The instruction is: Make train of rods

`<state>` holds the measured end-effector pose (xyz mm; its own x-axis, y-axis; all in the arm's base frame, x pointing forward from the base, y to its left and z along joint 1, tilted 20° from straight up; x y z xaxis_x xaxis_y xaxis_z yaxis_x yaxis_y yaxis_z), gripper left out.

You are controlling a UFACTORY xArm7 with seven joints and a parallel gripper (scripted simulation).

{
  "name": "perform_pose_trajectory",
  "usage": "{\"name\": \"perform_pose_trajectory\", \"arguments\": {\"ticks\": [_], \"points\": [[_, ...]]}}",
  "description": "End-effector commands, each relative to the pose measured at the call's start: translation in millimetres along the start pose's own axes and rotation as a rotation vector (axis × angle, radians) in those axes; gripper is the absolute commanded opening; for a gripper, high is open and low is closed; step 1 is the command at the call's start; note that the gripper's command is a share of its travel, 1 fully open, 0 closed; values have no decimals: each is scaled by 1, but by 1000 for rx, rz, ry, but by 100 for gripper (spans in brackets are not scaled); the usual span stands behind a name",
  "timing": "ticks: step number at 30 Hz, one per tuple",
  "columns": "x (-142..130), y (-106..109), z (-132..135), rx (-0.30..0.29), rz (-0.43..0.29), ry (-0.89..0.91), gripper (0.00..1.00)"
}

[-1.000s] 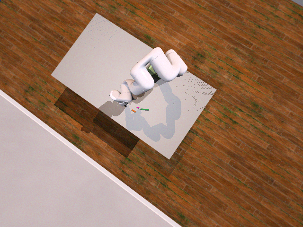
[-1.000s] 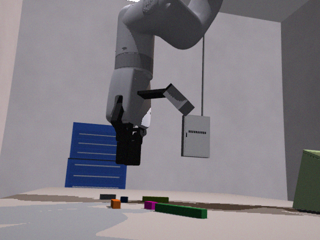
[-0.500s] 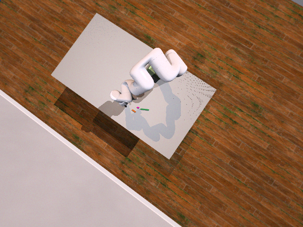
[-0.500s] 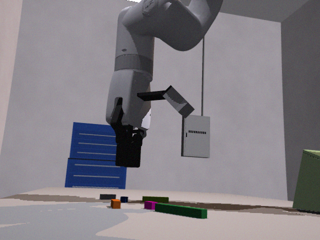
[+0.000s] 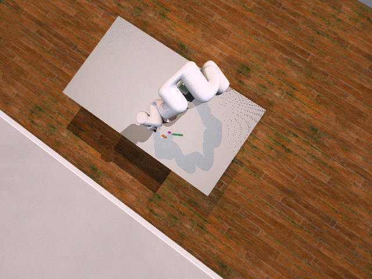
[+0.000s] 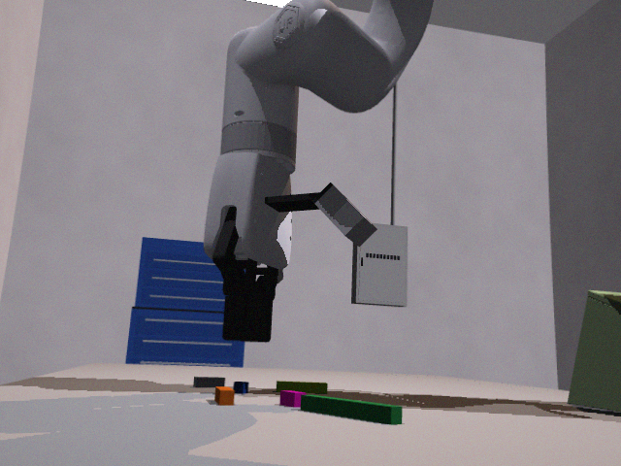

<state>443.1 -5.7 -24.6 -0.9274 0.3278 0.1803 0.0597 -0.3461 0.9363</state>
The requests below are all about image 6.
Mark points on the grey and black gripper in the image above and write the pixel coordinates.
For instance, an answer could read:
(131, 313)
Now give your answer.
(240, 224)

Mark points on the magenta block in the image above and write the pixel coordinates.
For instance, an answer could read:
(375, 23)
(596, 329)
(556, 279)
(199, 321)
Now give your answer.
(291, 398)

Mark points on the orange block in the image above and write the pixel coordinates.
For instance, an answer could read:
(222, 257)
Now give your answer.
(224, 396)

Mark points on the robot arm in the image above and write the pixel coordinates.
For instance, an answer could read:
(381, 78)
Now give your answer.
(312, 44)

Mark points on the lime green rod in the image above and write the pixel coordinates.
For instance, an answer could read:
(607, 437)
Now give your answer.
(303, 387)

